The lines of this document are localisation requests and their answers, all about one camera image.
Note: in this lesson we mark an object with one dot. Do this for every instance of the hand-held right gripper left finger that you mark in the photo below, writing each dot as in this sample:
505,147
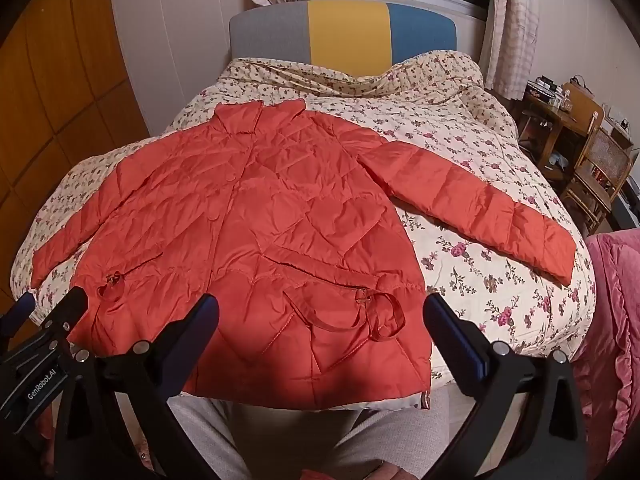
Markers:
199,322

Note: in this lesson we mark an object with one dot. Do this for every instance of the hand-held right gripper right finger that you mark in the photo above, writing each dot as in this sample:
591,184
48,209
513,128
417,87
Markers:
452,332

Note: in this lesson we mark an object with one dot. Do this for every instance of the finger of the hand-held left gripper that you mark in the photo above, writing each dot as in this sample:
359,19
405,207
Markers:
72,305
21,307

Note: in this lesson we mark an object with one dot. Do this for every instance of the orange puffer jacket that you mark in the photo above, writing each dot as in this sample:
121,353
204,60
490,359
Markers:
275,210

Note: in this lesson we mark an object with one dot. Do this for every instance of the person's grey trousers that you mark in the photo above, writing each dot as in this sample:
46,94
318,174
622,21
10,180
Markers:
400,440

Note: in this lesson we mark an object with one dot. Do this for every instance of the pink ruffled blanket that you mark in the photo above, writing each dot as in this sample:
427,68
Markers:
615,310

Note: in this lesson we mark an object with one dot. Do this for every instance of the floral quilt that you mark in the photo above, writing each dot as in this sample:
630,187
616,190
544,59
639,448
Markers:
450,125

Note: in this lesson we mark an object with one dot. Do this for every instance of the wooden wardrobe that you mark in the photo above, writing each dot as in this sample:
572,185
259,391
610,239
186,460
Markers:
50,85

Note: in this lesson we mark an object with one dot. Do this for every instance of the wooden cane chair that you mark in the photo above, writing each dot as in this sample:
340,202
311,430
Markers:
607,165

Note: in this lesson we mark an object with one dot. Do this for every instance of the yellow bedside table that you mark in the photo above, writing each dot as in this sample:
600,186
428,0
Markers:
542,122

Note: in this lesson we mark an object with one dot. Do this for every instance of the dark box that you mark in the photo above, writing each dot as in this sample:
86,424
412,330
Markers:
542,89

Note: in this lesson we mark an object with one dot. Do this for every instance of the brown bag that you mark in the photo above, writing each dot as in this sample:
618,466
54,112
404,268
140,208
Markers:
582,102

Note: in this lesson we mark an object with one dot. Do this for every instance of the grey yellow blue headboard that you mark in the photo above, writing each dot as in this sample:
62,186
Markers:
350,35

